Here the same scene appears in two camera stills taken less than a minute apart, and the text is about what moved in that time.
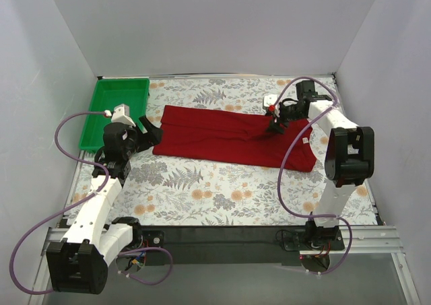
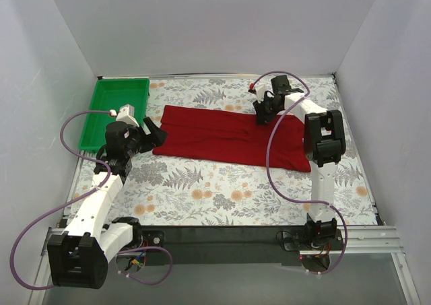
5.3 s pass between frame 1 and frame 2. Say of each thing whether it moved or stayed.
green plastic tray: stayed
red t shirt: stayed
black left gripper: stayed
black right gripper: moved
